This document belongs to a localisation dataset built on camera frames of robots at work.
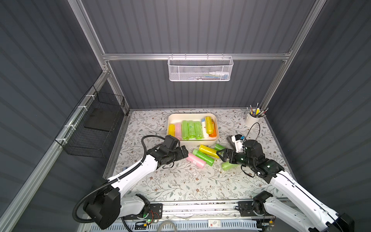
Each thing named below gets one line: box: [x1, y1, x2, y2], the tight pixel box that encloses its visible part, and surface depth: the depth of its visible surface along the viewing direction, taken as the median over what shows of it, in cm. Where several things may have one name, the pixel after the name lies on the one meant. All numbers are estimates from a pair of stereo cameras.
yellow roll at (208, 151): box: [199, 144, 220, 159], surface depth 95 cm
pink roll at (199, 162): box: [186, 152, 207, 169], surface depth 91 cm
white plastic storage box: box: [166, 113, 220, 146], surface depth 105 cm
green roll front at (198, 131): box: [194, 120, 205, 140], surface depth 104 cm
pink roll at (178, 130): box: [174, 122, 183, 141], surface depth 104 cm
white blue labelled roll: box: [201, 118, 209, 139], surface depth 106 cm
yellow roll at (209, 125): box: [205, 116, 215, 135], surface depth 103 cm
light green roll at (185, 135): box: [181, 120, 190, 141], surface depth 104 cm
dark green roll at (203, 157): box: [192, 148, 215, 167], surface depth 92 cm
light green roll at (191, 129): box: [187, 120, 196, 139], surface depth 104 cm
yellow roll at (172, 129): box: [168, 123, 176, 137], surface depth 106 cm
